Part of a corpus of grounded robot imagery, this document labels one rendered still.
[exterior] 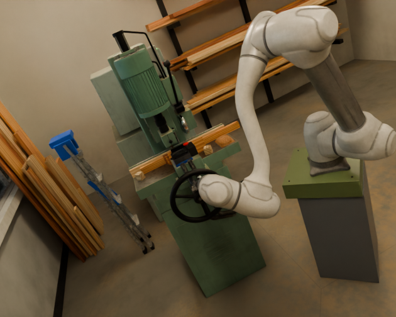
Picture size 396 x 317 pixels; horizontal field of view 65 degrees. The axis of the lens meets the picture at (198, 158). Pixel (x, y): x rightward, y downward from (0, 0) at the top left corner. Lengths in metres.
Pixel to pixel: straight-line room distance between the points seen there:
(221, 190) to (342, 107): 0.56
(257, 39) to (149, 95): 0.67
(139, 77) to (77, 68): 2.46
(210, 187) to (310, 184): 0.69
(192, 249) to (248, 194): 0.90
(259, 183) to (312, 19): 0.52
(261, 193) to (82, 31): 3.26
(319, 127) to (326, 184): 0.27
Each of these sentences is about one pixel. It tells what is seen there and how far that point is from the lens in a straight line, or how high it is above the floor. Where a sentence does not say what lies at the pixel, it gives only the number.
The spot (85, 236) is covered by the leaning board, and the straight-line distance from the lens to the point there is 3.10.
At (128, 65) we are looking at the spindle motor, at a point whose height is 1.47.
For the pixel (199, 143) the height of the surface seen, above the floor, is 0.95.
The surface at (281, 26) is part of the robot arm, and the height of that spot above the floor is 1.44.
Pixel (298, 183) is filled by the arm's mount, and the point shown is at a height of 0.69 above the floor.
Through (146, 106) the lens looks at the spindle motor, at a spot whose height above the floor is 1.25.
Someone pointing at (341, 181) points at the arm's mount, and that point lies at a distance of 1.54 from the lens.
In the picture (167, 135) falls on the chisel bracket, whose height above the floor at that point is 1.06.
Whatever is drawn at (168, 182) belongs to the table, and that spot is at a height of 0.87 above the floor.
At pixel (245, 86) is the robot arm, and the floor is 1.30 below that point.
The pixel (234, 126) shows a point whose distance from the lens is 1.81.
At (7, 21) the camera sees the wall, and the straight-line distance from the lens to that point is 4.06.
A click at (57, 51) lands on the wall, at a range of 3.99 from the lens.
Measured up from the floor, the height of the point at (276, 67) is 0.55.
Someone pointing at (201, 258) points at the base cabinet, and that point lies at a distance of 1.95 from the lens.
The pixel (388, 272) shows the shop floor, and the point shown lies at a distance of 2.07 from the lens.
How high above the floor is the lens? 1.60
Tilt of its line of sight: 25 degrees down
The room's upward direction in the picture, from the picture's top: 24 degrees counter-clockwise
